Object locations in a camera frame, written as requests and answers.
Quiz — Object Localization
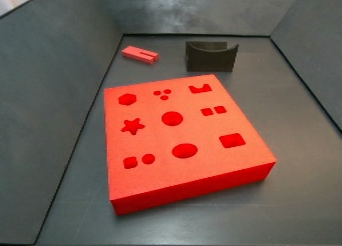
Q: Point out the red slotted double-square block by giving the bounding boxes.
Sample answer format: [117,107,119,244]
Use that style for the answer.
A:
[122,46,159,64]

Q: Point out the red foam shape board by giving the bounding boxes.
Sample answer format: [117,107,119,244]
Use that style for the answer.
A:
[105,74,277,215]

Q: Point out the black curved holder stand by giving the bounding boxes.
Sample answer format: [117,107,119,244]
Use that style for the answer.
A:
[186,41,240,72]

